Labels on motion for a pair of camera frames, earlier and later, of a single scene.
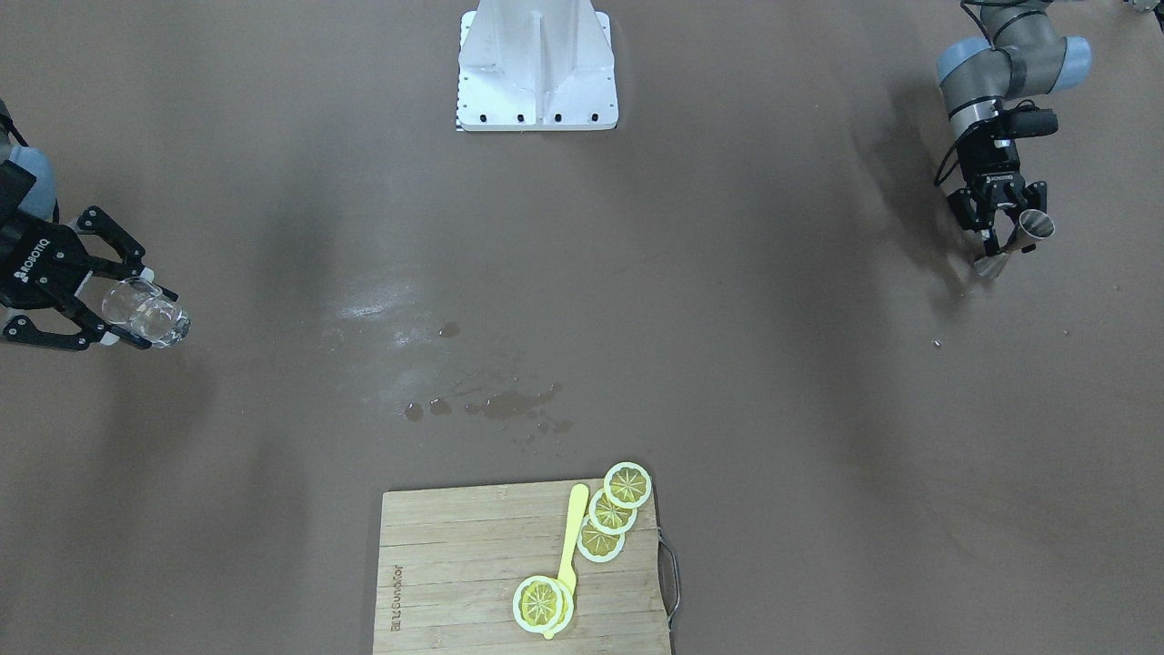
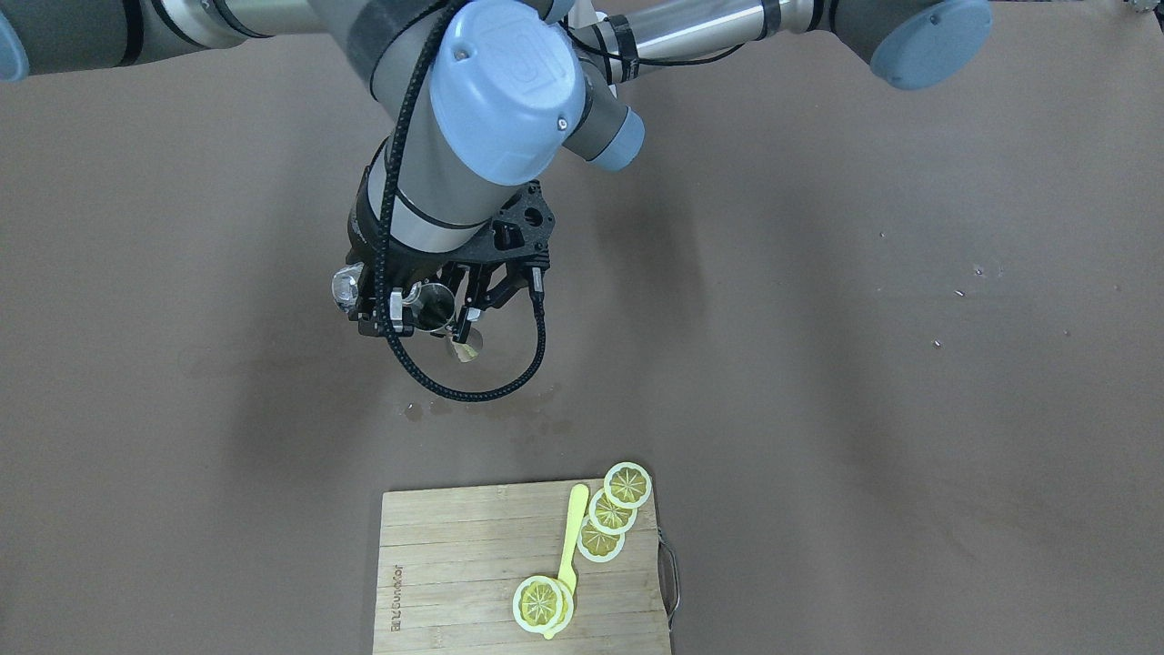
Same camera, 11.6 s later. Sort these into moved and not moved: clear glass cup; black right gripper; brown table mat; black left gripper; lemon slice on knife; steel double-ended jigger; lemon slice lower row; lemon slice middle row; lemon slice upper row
Moved: steel double-ended jigger; black right gripper; clear glass cup; black left gripper
Not moved: lemon slice middle row; lemon slice on knife; brown table mat; lemon slice upper row; lemon slice lower row
